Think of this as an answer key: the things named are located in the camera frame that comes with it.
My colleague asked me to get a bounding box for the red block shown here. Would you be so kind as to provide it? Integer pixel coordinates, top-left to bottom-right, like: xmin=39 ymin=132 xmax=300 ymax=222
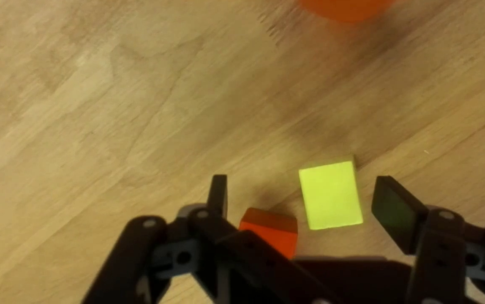
xmin=239 ymin=207 xmax=300 ymax=261

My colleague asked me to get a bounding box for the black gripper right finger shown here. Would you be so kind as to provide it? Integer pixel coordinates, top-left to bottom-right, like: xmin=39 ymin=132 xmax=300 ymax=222
xmin=372 ymin=175 xmax=485 ymax=304

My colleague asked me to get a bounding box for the orange funnel-shaped cup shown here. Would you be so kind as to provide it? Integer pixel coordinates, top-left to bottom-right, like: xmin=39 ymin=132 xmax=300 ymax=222
xmin=298 ymin=0 xmax=396 ymax=24

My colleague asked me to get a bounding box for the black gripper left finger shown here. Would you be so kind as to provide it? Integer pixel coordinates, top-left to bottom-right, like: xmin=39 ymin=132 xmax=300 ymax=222
xmin=83 ymin=175 xmax=334 ymax=304

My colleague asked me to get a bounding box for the yellow block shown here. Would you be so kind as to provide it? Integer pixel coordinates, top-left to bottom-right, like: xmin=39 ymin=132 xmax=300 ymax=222
xmin=298 ymin=159 xmax=366 ymax=232

